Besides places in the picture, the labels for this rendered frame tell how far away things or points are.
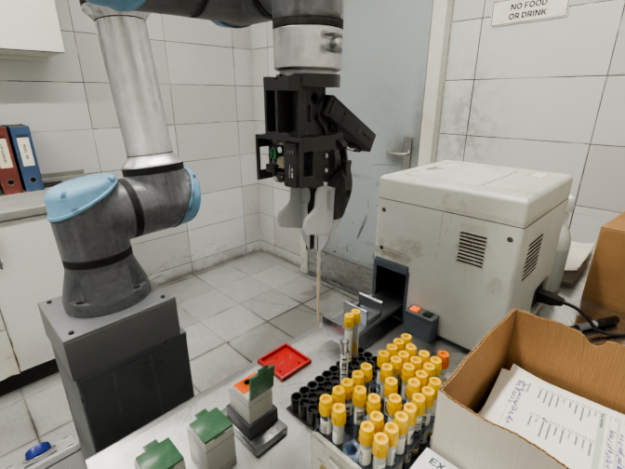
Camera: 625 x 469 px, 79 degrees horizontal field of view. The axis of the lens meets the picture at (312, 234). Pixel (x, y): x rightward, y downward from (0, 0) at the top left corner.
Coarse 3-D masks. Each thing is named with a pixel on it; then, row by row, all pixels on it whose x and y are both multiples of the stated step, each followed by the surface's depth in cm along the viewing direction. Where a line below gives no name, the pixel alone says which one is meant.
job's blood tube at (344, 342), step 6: (342, 342) 57; (348, 342) 56; (342, 348) 56; (348, 348) 56; (342, 354) 56; (348, 354) 56; (342, 360) 56; (348, 360) 57; (342, 366) 57; (342, 372) 57; (342, 378) 57
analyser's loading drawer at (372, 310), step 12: (384, 288) 84; (360, 300) 77; (372, 300) 74; (384, 300) 80; (396, 300) 80; (348, 312) 73; (360, 312) 71; (372, 312) 75; (384, 312) 75; (324, 324) 71; (336, 324) 68; (360, 324) 71; (372, 324) 71; (336, 336) 69
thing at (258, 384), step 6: (264, 366) 48; (270, 366) 49; (258, 372) 47; (264, 372) 48; (270, 372) 49; (252, 378) 47; (258, 378) 48; (264, 378) 49; (270, 378) 50; (252, 384) 47; (258, 384) 48; (264, 384) 49; (270, 384) 50; (252, 390) 48; (258, 390) 49; (264, 390) 50; (252, 396) 48
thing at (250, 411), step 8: (248, 376) 53; (232, 384) 52; (240, 384) 51; (248, 384) 51; (232, 392) 52; (240, 392) 50; (248, 392) 50; (264, 392) 51; (272, 392) 52; (232, 400) 52; (240, 400) 50; (248, 400) 49; (256, 400) 50; (264, 400) 51; (272, 400) 52; (240, 408) 51; (248, 408) 49; (256, 408) 50; (264, 408) 51; (272, 408) 53; (248, 416) 50; (256, 416) 51
